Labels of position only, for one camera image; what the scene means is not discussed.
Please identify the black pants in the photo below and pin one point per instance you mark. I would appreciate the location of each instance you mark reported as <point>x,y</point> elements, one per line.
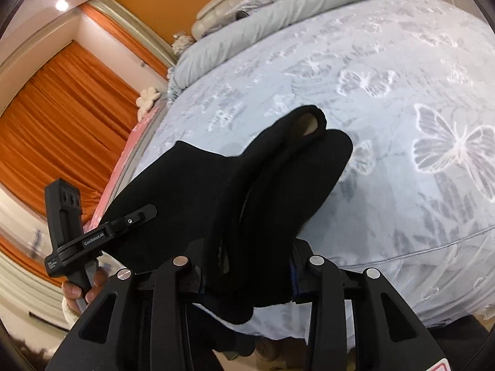
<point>232,185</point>

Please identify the person's left hand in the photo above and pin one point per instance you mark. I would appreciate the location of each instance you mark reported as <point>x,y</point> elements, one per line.
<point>94,282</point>

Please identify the grey plush toy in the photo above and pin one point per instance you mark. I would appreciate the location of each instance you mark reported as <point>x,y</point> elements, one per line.
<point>182,44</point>

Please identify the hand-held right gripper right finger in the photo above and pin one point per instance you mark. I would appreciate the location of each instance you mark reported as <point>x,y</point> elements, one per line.
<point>296,283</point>

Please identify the beige tufted headboard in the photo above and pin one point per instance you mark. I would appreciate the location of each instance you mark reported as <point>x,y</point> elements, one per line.
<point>216,11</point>

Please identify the pink bed sheet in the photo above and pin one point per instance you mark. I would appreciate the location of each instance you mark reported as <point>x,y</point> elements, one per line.
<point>127,158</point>

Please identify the white flower shaped cushion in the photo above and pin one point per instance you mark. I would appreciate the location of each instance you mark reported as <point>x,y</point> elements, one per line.
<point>147,102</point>

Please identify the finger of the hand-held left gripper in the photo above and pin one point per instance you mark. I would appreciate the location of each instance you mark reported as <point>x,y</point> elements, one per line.
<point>133,218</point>

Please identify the person's dark clothed leg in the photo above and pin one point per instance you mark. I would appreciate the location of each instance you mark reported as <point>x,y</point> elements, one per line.
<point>464,344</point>

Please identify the orange curtain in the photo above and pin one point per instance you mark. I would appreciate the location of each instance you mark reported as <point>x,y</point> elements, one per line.
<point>58,123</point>

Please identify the grey butterfly print bed quilt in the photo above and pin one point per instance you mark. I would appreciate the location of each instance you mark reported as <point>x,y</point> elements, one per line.
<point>386,123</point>

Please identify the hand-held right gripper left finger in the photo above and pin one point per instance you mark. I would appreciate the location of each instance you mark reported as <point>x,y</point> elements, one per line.
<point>193,274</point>

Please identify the round ceiling light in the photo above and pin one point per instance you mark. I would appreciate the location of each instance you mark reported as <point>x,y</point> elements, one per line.
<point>62,4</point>

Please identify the grey folded duvet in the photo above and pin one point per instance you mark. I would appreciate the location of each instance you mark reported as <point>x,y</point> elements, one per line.
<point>309,2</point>

